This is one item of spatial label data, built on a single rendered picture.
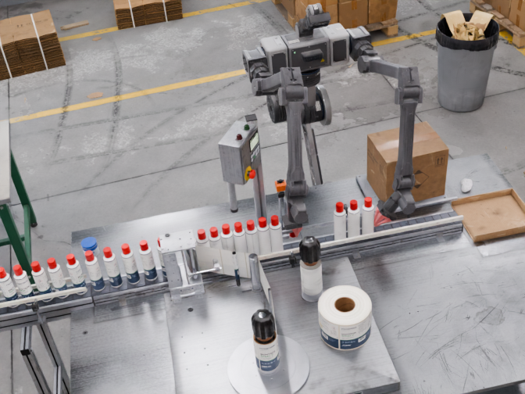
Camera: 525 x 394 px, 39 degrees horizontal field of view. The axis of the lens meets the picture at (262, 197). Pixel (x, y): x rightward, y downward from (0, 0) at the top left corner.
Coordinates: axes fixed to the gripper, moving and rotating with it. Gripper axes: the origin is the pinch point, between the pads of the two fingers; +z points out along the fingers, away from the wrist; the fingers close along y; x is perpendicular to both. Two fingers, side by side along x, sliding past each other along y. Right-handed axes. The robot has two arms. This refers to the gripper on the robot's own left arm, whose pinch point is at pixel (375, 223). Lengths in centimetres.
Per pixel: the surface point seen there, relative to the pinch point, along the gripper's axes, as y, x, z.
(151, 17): -437, -11, 109
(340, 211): 1.6, -20.5, 0.6
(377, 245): 5.4, 4.3, 6.5
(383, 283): 25.5, 3.1, 11.5
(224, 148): -2, -80, -2
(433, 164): -18.2, 18.6, -30.3
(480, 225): 4.0, 43.8, -22.4
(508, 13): -302, 213, -84
